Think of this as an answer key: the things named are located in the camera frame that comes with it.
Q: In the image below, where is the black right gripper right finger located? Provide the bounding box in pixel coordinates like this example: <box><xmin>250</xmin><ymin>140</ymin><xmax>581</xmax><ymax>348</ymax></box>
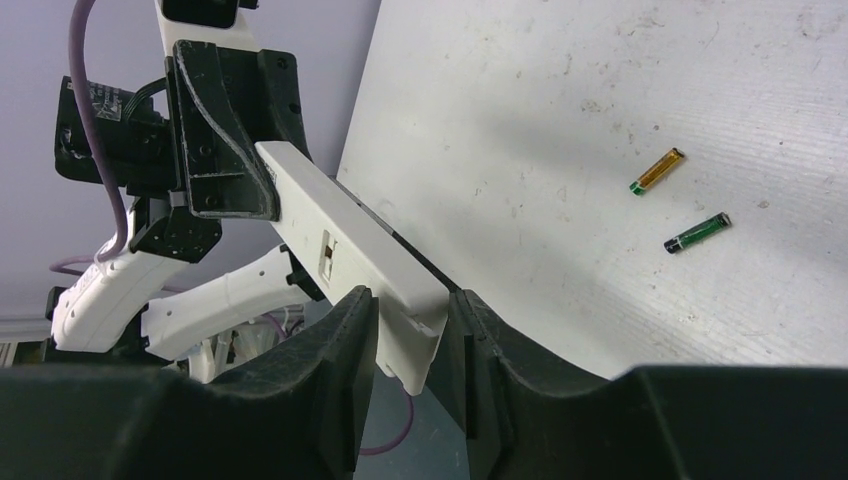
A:
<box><xmin>428</xmin><ymin>290</ymin><xmax>847</xmax><ymax>479</ymax></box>

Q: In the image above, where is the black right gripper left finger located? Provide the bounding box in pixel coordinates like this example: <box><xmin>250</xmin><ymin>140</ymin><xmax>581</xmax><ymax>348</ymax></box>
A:
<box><xmin>1</xmin><ymin>286</ymin><xmax>378</xmax><ymax>479</ymax></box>

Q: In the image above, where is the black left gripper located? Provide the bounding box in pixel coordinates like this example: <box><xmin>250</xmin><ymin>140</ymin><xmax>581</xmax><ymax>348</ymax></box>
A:
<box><xmin>89</xmin><ymin>40</ymin><xmax>312</xmax><ymax>264</ymax></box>

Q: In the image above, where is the white remote control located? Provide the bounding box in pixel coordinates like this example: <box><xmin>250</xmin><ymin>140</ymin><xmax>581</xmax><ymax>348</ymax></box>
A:
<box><xmin>255</xmin><ymin>141</ymin><xmax>449</xmax><ymax>395</ymax></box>

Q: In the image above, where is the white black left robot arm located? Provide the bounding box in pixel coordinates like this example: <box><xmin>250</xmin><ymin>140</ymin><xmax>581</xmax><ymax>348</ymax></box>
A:
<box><xmin>46</xmin><ymin>40</ymin><xmax>322</xmax><ymax>363</ymax></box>

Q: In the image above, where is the green black AAA battery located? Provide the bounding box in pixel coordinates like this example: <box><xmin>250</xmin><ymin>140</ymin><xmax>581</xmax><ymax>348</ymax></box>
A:
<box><xmin>663</xmin><ymin>212</ymin><xmax>732</xmax><ymax>254</ymax></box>

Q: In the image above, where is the gold AAA battery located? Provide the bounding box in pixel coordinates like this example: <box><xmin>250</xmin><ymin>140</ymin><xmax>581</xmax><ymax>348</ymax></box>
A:
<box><xmin>629</xmin><ymin>148</ymin><xmax>686</xmax><ymax>196</ymax></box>

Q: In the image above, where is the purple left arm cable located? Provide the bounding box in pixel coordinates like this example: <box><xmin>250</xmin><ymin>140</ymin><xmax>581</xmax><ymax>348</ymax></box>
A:
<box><xmin>49</xmin><ymin>0</ymin><xmax>415</xmax><ymax>458</ymax></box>

